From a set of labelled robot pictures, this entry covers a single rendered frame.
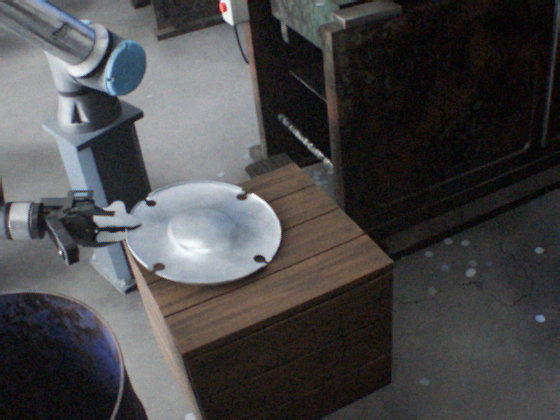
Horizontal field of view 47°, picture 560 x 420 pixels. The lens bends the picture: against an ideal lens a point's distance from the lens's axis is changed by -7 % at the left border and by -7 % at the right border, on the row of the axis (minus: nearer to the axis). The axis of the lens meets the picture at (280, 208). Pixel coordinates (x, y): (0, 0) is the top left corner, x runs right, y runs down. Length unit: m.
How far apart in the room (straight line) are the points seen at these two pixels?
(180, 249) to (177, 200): 0.14
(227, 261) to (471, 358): 0.60
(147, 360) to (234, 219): 0.45
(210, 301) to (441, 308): 0.64
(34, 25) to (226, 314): 0.62
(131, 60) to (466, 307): 0.93
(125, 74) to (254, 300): 0.53
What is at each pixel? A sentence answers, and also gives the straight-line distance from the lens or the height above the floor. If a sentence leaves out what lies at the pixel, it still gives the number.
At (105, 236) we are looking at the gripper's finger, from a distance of 1.31.
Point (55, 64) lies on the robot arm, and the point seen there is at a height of 0.62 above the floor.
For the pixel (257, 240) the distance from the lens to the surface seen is 1.27.
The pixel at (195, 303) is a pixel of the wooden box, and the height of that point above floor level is 0.35.
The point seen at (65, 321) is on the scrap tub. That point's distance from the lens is 1.13.
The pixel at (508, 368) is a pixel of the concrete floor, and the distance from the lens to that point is 1.52.
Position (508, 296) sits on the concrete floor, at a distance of 1.66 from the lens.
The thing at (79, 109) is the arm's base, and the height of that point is 0.50.
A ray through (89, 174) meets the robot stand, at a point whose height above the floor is 0.35.
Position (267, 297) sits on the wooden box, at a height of 0.35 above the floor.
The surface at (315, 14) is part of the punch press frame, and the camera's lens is 1.59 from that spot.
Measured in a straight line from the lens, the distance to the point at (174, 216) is 1.31.
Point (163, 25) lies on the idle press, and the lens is 3.21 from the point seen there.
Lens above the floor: 1.17
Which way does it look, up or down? 37 degrees down
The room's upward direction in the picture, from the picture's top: 8 degrees counter-clockwise
